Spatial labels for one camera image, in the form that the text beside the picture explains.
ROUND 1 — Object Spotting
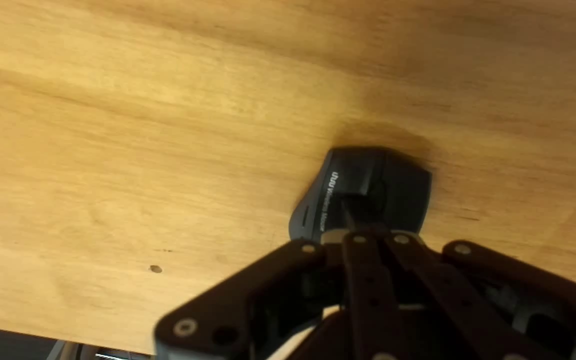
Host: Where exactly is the black computer mouse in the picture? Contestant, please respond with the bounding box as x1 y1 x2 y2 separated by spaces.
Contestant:
287 146 431 242

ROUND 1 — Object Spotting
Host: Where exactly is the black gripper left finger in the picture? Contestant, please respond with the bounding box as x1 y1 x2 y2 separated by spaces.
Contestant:
154 232 401 360

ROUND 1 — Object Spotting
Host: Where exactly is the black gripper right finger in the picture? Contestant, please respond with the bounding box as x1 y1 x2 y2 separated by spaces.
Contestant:
386 231 576 360

